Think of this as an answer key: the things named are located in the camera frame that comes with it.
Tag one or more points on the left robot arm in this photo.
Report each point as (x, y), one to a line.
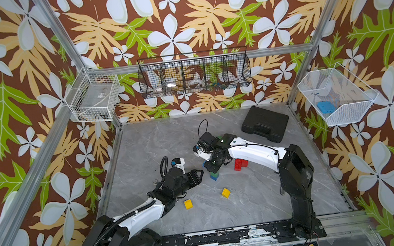
(131, 229)

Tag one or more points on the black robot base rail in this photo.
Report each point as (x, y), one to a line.
(281, 231)

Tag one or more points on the yellow square brick middle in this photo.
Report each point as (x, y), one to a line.
(226, 193)

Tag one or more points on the red long brick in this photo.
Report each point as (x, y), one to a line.
(238, 165)

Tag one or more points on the blue object in basket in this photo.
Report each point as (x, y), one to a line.
(326, 107)

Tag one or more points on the yellow square brick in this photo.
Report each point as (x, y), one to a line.
(226, 193)
(188, 204)

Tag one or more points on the yellow square brick left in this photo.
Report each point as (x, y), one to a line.
(188, 204)

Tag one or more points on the red square brick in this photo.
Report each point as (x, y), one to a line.
(244, 163)

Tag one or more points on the green square brick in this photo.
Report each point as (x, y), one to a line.
(214, 174)

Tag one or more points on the white wire basket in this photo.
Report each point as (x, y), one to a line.
(92, 96)
(350, 94)

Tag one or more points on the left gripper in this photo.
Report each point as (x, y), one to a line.
(188, 178)

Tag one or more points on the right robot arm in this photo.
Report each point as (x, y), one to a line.
(290, 163)

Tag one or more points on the white wire basket right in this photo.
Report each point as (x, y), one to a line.
(350, 94)

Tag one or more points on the black plastic tool case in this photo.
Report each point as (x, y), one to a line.
(265, 123)

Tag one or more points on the white wire basket left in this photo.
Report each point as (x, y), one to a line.
(92, 96)

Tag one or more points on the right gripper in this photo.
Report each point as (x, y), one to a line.
(215, 159)

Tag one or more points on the blue square brick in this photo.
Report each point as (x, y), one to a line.
(214, 177)

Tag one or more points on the black wire basket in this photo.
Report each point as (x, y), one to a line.
(177, 74)

